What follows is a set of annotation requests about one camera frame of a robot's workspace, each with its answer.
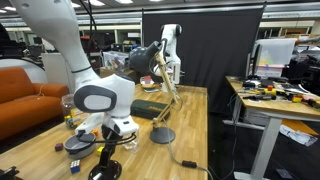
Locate colourful plate stack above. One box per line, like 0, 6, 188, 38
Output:
143, 87, 160, 94

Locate clear storage box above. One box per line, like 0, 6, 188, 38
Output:
103, 50, 131, 71

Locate grey lamp cable with switch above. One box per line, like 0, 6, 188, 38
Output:
162, 118, 214, 180

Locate wooden side desk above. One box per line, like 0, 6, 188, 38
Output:
222, 75, 320, 180

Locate small white-faced Rubik's cube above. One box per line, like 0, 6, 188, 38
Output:
69, 159, 82, 175

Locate black backdrop curtain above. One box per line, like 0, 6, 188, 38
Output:
141, 3, 268, 116

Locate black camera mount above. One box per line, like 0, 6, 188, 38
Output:
0, 165, 20, 180

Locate clear plastic cup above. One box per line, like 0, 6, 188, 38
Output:
122, 128, 141, 154

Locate wooden desk lamp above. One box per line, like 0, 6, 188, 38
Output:
128, 40, 184, 145

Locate orange sofa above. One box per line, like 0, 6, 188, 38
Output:
0, 66, 70, 141

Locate grey pot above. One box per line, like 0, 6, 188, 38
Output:
63, 132, 98, 160

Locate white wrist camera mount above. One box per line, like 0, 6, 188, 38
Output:
74, 112, 140, 138

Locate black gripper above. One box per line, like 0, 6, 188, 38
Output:
98, 125, 123, 168

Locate black monitor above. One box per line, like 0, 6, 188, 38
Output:
245, 43, 264, 81

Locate papers on floor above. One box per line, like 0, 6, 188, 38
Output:
279, 123, 319, 148

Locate white translucent panel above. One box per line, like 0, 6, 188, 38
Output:
255, 37, 298, 79

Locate dark green case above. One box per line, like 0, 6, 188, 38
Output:
129, 99, 172, 121

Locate clear plastic jar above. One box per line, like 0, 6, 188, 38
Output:
60, 93, 84, 131

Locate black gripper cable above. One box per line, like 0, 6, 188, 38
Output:
75, 130, 138, 147

